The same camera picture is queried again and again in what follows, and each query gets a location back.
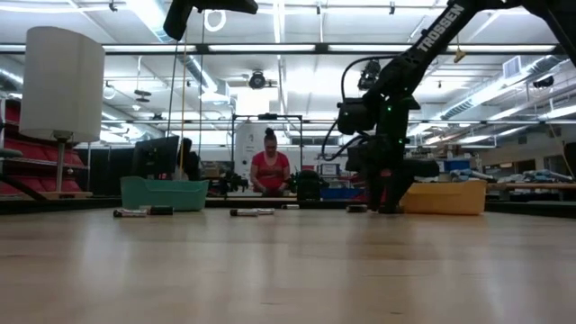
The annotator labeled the blue bin row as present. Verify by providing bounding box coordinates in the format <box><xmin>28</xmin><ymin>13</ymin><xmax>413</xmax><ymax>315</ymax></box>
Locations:
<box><xmin>438</xmin><ymin>158</ymin><xmax>473</xmax><ymax>174</ymax></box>

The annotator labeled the wooden workbench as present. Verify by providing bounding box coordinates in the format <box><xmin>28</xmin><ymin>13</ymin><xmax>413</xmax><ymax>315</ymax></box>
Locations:
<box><xmin>488</xmin><ymin>181</ymin><xmax>576</xmax><ymax>203</ymax></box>

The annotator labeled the black ceiling fixture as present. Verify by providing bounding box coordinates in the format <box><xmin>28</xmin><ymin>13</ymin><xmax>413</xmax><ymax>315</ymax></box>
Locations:
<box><xmin>246</xmin><ymin>70</ymin><xmax>270</xmax><ymax>91</ymax></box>

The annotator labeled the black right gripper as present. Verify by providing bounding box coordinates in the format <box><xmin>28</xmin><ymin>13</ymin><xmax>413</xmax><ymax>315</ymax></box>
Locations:
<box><xmin>345</xmin><ymin>110</ymin><xmax>441</xmax><ymax>214</ymax></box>

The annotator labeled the white hanging ring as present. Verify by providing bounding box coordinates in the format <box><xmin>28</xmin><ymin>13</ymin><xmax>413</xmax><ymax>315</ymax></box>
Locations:
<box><xmin>202</xmin><ymin>9</ymin><xmax>228</xmax><ymax>33</ymax></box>

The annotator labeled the yellow plastic bin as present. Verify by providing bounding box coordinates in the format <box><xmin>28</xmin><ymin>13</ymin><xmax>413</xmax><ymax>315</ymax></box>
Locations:
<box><xmin>399</xmin><ymin>179</ymin><xmax>489</xmax><ymax>216</ymax></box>

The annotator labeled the blue storage bin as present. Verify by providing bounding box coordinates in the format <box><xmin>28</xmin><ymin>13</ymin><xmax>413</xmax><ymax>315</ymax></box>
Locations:
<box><xmin>319</xmin><ymin>187</ymin><xmax>366</xmax><ymax>201</ymax></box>

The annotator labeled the person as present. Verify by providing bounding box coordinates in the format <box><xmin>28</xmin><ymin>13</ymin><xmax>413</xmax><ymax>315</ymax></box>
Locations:
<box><xmin>248</xmin><ymin>127</ymin><xmax>293</xmax><ymax>198</ymax></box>
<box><xmin>177</xmin><ymin>137</ymin><xmax>203</xmax><ymax>182</ymax></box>

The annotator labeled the teal plastic bin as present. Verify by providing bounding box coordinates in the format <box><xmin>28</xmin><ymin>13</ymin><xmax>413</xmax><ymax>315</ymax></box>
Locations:
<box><xmin>120</xmin><ymin>175</ymin><xmax>211</xmax><ymax>212</ymax></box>

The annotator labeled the black computer monitor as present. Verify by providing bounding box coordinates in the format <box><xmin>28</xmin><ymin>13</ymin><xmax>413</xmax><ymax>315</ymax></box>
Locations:
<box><xmin>130</xmin><ymin>135</ymin><xmax>181</xmax><ymax>181</ymax></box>

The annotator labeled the white shade table lamp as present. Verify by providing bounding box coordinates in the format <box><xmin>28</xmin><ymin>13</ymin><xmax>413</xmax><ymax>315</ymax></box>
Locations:
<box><xmin>18</xmin><ymin>25</ymin><xmax>107</xmax><ymax>201</ymax></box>

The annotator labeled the black rounded object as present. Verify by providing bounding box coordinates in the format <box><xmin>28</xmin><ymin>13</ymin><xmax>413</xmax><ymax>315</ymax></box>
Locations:
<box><xmin>295</xmin><ymin>169</ymin><xmax>324</xmax><ymax>202</ymax></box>

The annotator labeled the red bin shelf rack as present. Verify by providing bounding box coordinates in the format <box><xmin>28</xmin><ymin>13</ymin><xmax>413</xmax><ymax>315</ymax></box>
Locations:
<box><xmin>0</xmin><ymin>97</ymin><xmax>89</xmax><ymax>198</ymax></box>

